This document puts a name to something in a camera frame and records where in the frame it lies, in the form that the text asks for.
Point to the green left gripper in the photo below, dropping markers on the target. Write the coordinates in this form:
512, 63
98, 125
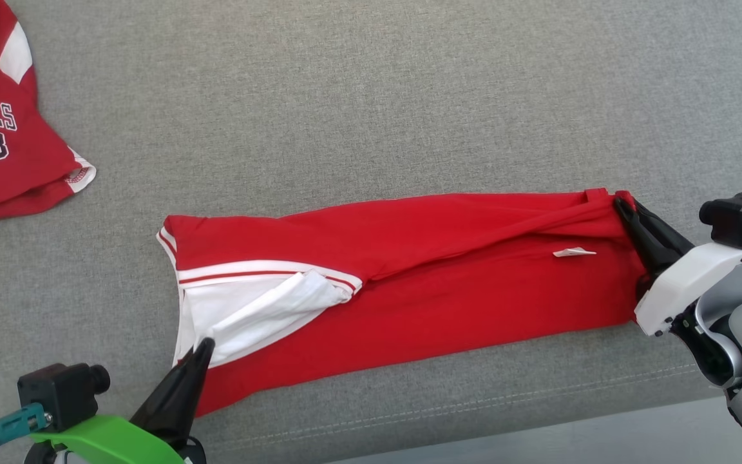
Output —
107, 444

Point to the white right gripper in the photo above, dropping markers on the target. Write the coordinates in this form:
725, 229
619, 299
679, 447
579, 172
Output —
686, 283

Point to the red number 23 jersey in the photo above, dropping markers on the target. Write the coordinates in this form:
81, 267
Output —
442, 283

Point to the red Bulls 23 shorts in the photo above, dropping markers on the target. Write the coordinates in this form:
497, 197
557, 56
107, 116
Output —
10, 167

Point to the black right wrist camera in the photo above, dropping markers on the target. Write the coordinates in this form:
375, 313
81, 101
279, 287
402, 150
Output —
735, 219

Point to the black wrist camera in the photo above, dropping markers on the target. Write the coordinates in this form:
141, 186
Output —
735, 219
55, 393

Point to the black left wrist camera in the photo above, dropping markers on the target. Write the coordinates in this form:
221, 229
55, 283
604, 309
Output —
55, 393

